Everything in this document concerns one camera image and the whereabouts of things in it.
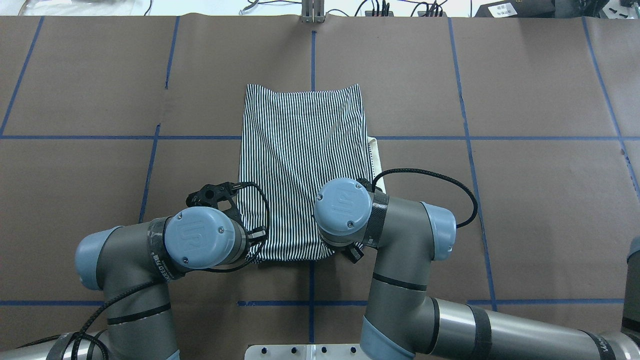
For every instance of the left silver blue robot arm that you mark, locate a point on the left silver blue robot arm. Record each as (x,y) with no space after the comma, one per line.
(222,230)

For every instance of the black box with label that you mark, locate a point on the black box with label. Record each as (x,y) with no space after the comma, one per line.
(517,9)

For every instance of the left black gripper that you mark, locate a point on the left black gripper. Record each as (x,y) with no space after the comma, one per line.
(258,233)

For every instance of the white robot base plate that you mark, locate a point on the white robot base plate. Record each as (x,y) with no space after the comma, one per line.
(331,351)

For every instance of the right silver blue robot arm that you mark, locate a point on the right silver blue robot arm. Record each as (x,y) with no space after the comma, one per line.
(401,320)

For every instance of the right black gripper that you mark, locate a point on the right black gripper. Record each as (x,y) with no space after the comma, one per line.
(354,254)

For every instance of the blue white striped polo shirt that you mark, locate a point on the blue white striped polo shirt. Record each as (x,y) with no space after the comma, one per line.
(293,143)

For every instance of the aluminium frame post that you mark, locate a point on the aluminium frame post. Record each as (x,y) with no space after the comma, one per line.
(313,11)

